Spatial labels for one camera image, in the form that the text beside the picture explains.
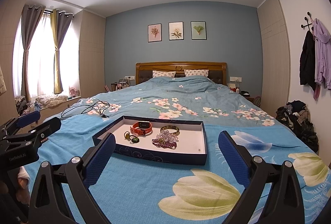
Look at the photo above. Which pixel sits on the black wall coat rack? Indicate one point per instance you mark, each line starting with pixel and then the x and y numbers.
pixel 307 22

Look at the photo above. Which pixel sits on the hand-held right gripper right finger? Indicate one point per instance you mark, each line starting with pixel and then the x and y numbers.
pixel 232 154

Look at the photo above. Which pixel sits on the beige hanging cloth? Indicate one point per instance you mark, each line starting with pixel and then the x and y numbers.
pixel 2 81

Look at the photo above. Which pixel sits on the bedside clutter of bottles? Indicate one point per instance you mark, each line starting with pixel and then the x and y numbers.
pixel 120 85

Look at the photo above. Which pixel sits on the wall socket near window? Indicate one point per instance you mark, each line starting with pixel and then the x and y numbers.
pixel 129 77

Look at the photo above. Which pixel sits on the orange smartwatch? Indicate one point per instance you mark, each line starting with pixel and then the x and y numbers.
pixel 134 131

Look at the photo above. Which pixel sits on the white flower framed picture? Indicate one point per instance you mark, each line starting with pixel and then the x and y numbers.
pixel 176 31

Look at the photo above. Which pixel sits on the white patterned pillow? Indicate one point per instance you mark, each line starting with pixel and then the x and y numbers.
pixel 196 73
pixel 164 74

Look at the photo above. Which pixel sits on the tortoiseshell bangle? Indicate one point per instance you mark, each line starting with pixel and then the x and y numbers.
pixel 178 131

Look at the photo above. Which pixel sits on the dark clothes pile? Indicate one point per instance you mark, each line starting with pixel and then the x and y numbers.
pixel 297 120

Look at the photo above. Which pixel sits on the beige window seat cabinet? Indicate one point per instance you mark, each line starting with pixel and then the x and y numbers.
pixel 72 102

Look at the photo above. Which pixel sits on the person's left hand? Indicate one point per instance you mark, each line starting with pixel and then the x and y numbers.
pixel 22 185

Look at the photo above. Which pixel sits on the bright blue floral blanket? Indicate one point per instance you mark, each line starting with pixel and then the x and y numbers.
pixel 155 187

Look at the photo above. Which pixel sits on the black jacket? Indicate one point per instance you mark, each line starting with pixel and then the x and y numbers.
pixel 307 63

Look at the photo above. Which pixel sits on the grey and olive curtain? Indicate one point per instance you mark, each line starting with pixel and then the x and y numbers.
pixel 58 71

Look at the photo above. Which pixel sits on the wooden bed headboard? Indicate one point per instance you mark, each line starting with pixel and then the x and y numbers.
pixel 181 65

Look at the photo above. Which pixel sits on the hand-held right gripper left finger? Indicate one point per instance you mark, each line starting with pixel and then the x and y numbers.
pixel 102 154

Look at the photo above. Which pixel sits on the pink flower framed picture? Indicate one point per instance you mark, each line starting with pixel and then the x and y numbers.
pixel 154 32

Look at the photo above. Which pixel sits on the wall socket near wardrobe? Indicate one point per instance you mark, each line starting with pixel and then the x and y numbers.
pixel 235 79

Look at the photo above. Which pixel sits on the navy blue tray box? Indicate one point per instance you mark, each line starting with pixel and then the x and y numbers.
pixel 191 141

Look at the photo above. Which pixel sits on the sheer white curtain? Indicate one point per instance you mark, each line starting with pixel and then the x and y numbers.
pixel 44 63

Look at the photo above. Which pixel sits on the beige folded blanket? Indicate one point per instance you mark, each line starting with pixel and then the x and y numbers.
pixel 51 100

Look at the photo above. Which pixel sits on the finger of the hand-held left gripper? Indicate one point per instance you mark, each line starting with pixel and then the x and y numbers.
pixel 28 118
pixel 47 125

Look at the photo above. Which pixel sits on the green leaf framed picture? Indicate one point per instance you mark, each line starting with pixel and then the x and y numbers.
pixel 198 30

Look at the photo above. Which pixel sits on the pink desk fan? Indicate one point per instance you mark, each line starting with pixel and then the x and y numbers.
pixel 73 92

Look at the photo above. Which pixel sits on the black curtain rod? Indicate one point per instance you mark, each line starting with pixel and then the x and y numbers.
pixel 59 12

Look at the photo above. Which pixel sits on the pile of mixed clothes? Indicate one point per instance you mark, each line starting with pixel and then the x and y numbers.
pixel 23 105

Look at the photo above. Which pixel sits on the purple jacket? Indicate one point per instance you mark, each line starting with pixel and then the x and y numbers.
pixel 323 58

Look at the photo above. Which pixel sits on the bedside table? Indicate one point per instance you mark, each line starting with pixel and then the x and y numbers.
pixel 244 94

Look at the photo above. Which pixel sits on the bed with floral duvet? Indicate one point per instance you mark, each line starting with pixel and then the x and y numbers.
pixel 181 89

